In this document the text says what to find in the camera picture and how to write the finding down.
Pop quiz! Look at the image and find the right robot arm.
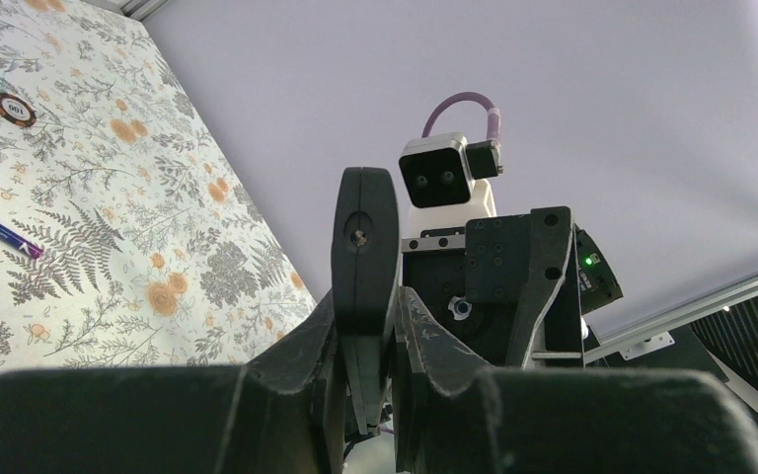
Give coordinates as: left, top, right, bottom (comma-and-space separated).
402, 206, 623, 367

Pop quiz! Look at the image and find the AAA battery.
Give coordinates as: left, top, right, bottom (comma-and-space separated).
0, 223, 43, 260

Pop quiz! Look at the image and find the floral table mat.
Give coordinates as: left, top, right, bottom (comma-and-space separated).
0, 1, 315, 373

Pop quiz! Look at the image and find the small dark ring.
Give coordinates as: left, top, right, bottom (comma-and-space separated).
0, 91, 38, 129

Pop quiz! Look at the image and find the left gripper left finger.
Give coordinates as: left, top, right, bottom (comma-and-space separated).
0, 298, 345, 473

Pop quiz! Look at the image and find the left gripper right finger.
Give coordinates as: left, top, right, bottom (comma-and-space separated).
393, 287, 758, 473

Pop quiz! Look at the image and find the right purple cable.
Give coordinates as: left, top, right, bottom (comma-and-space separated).
420, 91, 503, 142

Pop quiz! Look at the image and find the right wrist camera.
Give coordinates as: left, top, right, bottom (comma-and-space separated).
398, 132, 503, 238

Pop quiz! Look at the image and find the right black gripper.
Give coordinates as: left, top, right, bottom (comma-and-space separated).
403, 206, 582, 366

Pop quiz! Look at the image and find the black remote control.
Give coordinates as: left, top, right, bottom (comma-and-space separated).
331, 167, 401, 435

